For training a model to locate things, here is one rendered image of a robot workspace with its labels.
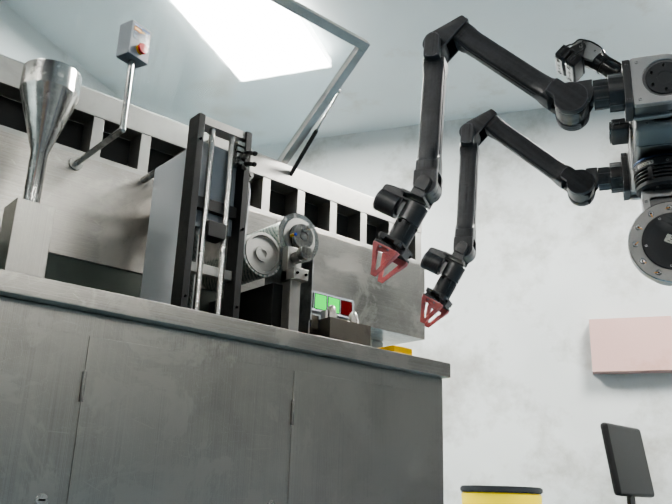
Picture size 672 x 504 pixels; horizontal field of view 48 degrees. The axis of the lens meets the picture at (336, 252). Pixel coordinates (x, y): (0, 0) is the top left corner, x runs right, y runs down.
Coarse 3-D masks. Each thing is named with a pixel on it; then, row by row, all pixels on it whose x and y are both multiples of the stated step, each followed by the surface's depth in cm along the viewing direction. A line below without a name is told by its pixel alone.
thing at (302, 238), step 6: (294, 228) 214; (300, 228) 215; (300, 234) 215; (306, 234) 217; (312, 234) 218; (294, 240) 213; (300, 240) 214; (306, 240) 216; (312, 240) 217; (294, 246) 214; (300, 246) 214
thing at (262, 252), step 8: (248, 240) 205; (256, 240) 207; (264, 240) 209; (272, 240) 210; (248, 248) 205; (256, 248) 207; (264, 248) 208; (272, 248) 210; (248, 256) 204; (256, 256) 206; (264, 256) 208; (272, 256) 210; (280, 256) 211; (256, 264) 206; (264, 264) 207; (272, 264) 209; (264, 272) 206; (272, 272) 208
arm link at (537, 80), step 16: (448, 32) 190; (464, 32) 189; (448, 48) 196; (464, 48) 190; (480, 48) 187; (496, 48) 185; (496, 64) 184; (512, 64) 182; (528, 64) 181; (512, 80) 183; (528, 80) 180; (544, 80) 178; (560, 80) 174; (544, 96) 177; (560, 96) 173; (576, 96) 171; (576, 112) 171; (576, 128) 178
